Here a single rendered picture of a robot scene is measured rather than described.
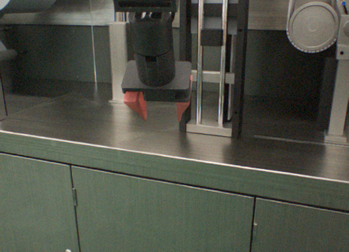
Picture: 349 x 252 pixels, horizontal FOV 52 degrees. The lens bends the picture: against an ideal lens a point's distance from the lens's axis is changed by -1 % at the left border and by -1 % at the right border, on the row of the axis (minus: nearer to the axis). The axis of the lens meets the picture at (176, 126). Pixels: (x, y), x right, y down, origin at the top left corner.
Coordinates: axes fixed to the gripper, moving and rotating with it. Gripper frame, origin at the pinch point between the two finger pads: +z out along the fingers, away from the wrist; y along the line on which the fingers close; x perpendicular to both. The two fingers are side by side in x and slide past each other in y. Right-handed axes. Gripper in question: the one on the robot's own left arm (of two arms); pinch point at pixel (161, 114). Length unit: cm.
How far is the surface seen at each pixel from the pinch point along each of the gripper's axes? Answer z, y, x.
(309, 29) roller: 8, -32, -39
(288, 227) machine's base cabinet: 31.4, -26.5, 3.8
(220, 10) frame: 1.1, -9.6, -35.5
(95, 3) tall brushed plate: 28, 40, -87
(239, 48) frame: 7.0, -14.4, -28.9
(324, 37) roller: 10, -36, -38
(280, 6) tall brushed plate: 21, -30, -71
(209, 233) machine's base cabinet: 38.8, -8.8, 3.2
